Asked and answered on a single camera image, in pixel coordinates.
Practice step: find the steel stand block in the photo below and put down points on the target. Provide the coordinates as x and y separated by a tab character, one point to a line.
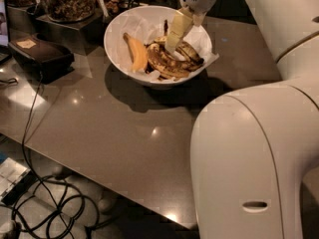
79	37

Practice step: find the spotted brown banana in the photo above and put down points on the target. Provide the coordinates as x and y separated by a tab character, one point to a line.
189	52
160	59

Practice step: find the yellow banana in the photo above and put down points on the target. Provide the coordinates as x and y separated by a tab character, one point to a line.
138	53

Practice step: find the black box device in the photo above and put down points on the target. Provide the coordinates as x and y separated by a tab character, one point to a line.
44	60

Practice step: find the spotted brown top banana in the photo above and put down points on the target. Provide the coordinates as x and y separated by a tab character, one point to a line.
189	52

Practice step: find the white ceramic bowl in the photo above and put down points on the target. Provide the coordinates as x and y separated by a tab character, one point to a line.
116	34

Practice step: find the spotted brown lower banana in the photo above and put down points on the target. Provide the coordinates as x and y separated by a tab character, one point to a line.
160	59

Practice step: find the glass jar of nuts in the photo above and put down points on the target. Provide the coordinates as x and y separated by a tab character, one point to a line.
67	11

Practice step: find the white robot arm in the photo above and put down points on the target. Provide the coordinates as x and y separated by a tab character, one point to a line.
251	148

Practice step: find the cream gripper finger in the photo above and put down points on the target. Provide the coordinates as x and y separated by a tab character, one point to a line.
181	24
197	19

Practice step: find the white patterned floor box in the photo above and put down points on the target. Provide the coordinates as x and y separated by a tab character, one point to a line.
13	177

